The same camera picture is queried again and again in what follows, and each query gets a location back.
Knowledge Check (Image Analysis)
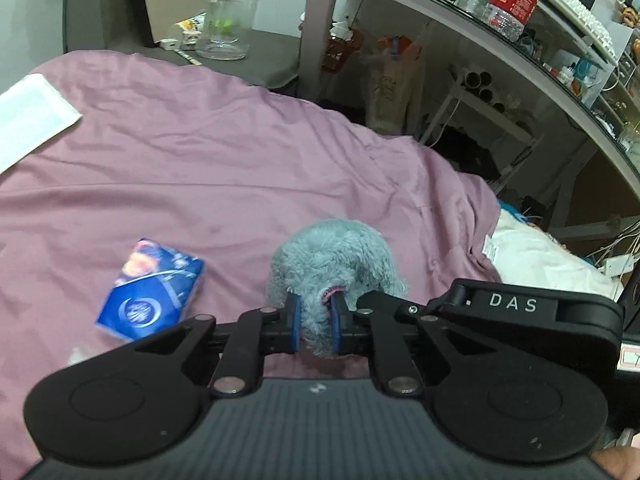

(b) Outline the grey fluffy plush toy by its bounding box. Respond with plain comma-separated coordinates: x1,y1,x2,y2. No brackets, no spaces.
266,219,407,359

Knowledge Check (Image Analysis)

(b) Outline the blue tissue pack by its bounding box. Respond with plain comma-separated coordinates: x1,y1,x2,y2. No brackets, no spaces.
96,238,204,341

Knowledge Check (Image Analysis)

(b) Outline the person's right hand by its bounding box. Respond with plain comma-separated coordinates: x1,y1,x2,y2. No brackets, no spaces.
591,446,640,480

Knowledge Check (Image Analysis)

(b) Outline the white blanket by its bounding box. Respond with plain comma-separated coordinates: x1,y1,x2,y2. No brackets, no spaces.
483,204,624,300

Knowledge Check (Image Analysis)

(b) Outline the pink bed sheet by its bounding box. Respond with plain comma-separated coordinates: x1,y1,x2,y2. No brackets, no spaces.
1,51,500,479

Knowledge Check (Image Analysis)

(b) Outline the white flat board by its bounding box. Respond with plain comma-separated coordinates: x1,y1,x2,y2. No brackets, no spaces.
0,74,82,174

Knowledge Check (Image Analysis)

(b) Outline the white keyboard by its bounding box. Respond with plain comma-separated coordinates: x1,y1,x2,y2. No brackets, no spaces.
548,0,617,64

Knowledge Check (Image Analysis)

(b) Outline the curved black-top desk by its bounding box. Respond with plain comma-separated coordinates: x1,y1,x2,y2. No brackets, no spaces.
298,0,639,193

